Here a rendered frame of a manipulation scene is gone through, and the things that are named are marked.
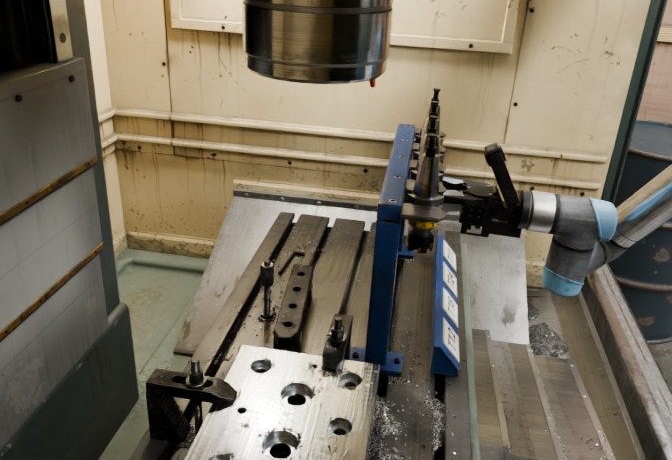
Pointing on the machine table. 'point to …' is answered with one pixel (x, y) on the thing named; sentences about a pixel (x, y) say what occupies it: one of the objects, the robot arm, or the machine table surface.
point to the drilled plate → (202, 445)
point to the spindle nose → (317, 17)
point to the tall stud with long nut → (267, 286)
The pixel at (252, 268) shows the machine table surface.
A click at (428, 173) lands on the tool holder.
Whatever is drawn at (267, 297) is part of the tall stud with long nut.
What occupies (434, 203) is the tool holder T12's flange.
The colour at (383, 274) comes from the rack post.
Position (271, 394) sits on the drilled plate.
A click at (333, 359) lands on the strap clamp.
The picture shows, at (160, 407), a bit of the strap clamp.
